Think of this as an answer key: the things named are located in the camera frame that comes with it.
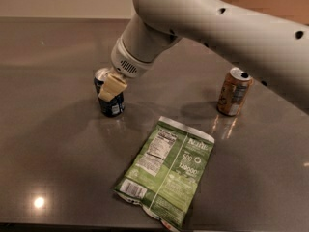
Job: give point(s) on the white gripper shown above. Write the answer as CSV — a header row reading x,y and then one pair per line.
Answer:
x,y
126,62

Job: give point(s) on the blue pepsi can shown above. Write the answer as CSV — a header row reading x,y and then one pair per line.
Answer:
x,y
111,108

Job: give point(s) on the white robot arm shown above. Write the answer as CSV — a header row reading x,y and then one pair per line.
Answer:
x,y
273,50

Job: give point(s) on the brown soda can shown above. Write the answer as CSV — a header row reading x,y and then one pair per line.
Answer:
x,y
233,91

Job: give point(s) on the green kettle chips bag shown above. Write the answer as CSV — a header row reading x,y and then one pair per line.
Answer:
x,y
166,173

